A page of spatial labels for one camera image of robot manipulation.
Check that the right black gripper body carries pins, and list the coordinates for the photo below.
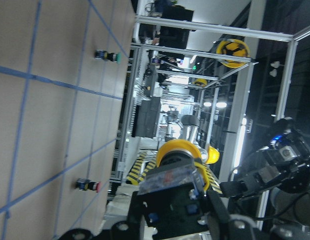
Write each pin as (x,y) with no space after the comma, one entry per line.
(287,164)

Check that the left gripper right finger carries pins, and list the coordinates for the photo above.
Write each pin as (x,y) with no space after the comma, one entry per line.
(225,226)

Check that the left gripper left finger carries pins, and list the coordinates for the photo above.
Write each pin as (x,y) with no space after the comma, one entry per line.
(132,226)

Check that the yellow push button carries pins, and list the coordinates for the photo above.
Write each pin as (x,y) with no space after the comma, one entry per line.
(172,195)

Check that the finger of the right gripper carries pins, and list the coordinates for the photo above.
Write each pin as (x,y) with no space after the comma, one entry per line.
(241,187)

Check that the green push button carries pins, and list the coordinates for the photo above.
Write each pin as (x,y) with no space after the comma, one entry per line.
(108,56)

